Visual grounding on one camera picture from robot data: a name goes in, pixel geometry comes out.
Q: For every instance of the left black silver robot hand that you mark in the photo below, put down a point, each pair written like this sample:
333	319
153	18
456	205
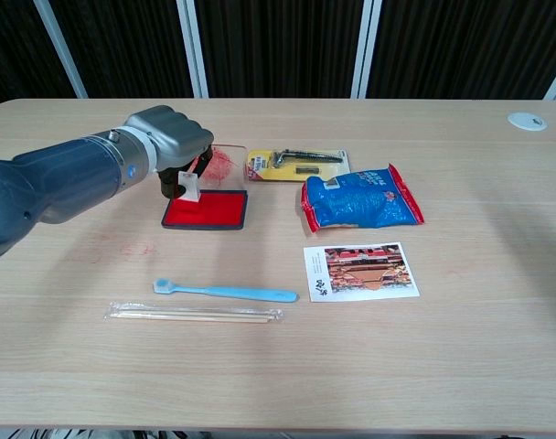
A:
173	137

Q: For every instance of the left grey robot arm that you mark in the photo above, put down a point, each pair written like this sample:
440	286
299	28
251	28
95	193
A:
63	183

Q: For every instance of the red ink pad clear lid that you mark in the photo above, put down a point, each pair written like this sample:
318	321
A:
214	212

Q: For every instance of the razor in yellow blister pack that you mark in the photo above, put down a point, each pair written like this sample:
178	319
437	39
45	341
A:
296	167

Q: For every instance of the light blue toothbrush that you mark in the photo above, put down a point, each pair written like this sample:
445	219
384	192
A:
232	291

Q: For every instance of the wooden chopsticks in clear wrapper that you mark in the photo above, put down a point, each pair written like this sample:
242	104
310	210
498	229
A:
191	314

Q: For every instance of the blue red snack bag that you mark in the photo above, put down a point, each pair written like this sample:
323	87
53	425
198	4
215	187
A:
362	201

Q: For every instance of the postcard with red building picture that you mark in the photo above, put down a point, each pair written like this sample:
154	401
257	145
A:
360	272

